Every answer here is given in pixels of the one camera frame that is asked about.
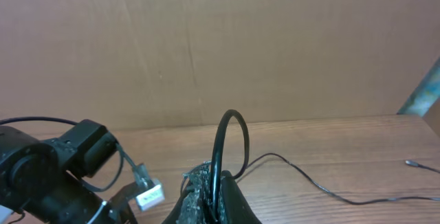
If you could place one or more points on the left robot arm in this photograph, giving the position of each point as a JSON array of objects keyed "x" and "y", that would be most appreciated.
[{"x": 45, "y": 178}]

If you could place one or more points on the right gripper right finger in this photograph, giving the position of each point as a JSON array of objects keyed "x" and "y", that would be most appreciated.
[{"x": 233, "y": 207}]

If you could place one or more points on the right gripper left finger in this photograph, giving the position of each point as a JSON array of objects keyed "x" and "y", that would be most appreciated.
[{"x": 191, "y": 205}]

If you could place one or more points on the black cable pulled free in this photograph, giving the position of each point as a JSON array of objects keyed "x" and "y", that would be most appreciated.
[
  {"x": 334, "y": 195},
  {"x": 216, "y": 161}
]

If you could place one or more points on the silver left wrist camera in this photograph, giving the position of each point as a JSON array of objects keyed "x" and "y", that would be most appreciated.
[{"x": 150, "y": 190}]

